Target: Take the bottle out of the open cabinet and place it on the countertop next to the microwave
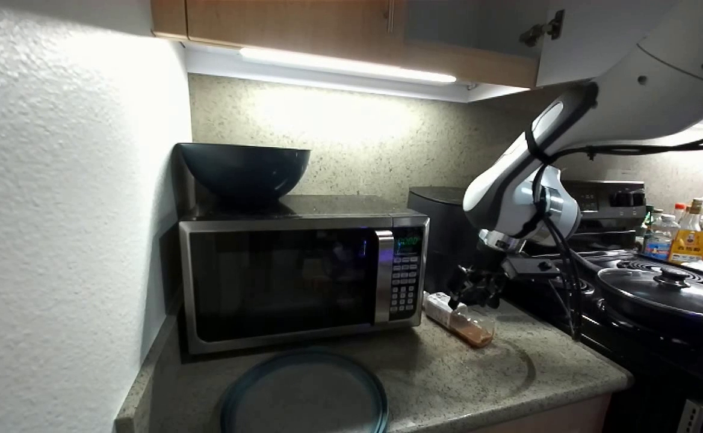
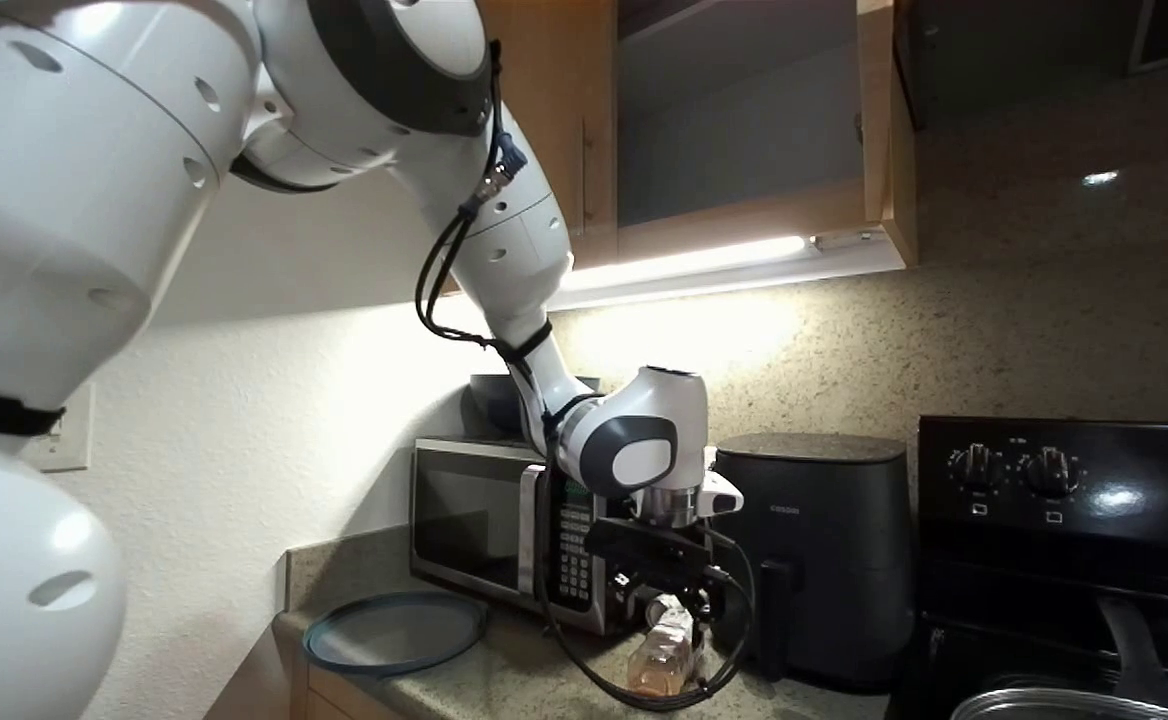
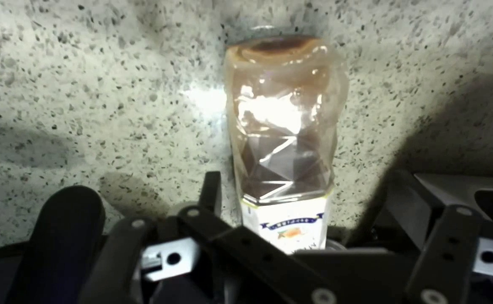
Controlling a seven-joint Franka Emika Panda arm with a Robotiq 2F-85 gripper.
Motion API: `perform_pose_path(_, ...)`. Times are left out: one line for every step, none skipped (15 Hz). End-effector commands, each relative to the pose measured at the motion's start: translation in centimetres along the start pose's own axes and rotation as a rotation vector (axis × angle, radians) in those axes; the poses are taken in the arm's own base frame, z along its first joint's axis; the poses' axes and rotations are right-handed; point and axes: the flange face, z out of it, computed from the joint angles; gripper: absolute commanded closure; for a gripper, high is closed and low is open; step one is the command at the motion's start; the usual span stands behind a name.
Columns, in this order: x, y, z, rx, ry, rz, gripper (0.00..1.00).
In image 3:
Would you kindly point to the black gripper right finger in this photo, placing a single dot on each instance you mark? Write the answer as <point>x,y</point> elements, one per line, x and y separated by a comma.
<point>455,254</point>

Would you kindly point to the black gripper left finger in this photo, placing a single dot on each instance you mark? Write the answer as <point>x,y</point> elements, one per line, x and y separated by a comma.
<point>247,247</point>

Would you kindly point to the clear bottle with brown liquid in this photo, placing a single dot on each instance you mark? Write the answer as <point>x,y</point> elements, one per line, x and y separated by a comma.
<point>283,124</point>

